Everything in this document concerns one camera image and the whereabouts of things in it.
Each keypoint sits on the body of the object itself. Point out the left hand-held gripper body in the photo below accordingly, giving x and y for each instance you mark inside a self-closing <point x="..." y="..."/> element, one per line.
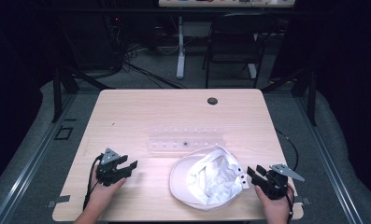
<point x="109" y="169"/>

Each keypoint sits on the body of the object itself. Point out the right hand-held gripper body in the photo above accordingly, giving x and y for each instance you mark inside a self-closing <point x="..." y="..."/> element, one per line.
<point x="277" y="181"/>

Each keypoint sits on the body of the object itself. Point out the white baseball cap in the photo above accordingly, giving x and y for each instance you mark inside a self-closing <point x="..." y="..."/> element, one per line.
<point x="208" y="178"/>

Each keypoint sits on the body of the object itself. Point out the clear acrylic peg rack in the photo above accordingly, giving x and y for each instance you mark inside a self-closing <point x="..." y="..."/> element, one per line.
<point x="185" y="138"/>

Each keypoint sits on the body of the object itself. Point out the person's left hand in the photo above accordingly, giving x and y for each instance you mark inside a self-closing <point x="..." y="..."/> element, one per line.
<point x="104" y="193"/>

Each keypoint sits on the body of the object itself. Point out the person's right hand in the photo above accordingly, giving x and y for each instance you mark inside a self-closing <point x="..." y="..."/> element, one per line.
<point x="277" y="206"/>

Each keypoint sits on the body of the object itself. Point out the dark round table grommet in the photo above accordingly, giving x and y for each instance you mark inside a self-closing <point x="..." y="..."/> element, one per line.
<point x="212" y="100"/>

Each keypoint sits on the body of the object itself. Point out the black folding chair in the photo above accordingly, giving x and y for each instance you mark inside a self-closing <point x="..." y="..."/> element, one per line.
<point x="235" y="46"/>

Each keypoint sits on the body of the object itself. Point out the white desk leg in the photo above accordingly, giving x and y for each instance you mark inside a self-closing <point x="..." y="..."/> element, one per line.
<point x="181" y="47"/>

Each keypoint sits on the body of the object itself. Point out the black metal frame stand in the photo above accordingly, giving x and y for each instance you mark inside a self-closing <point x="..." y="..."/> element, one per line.
<point x="67" y="79"/>
<point x="298" y="88"/>

